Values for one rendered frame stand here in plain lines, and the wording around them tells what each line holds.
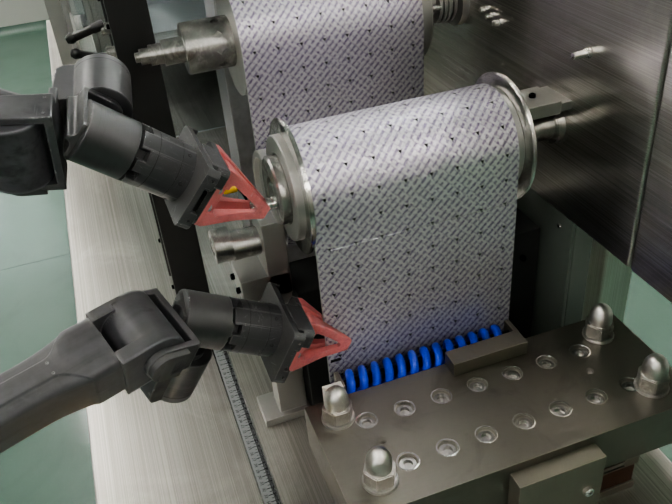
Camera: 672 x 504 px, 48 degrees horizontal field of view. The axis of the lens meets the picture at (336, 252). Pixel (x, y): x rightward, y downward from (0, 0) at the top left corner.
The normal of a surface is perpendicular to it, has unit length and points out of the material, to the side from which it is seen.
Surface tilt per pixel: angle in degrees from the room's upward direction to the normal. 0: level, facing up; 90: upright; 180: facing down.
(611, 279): 90
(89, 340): 21
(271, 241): 90
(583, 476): 90
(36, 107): 15
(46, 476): 0
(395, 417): 0
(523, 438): 0
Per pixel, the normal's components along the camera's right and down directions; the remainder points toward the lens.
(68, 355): 0.12, -0.62
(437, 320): 0.33, 0.51
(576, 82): -0.94, 0.25
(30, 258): -0.07, -0.83
